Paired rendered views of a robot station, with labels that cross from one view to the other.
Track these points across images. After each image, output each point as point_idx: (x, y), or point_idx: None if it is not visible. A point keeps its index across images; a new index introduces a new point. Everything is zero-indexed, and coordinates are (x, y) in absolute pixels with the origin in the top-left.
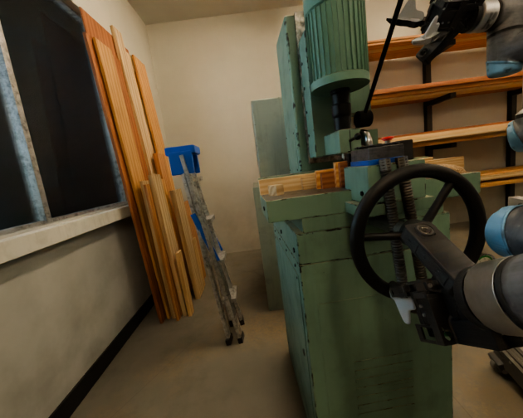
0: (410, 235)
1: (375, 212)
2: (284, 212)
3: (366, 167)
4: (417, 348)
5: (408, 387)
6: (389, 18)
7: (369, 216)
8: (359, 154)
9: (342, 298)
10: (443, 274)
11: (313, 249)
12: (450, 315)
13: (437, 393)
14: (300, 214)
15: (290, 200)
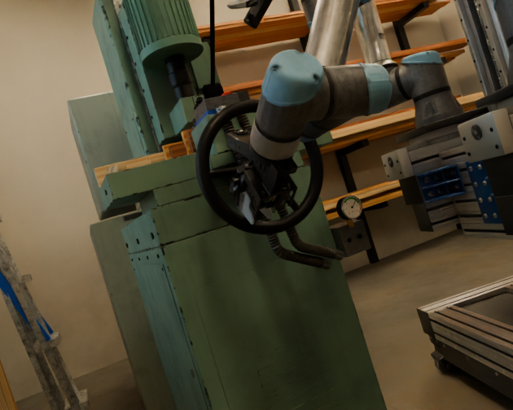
0: (230, 137)
1: (225, 161)
2: (130, 185)
3: (205, 116)
4: (321, 325)
5: (325, 379)
6: None
7: (219, 166)
8: (199, 110)
9: (221, 278)
10: (248, 149)
11: (173, 224)
12: (262, 180)
13: (359, 379)
14: (149, 185)
15: (135, 169)
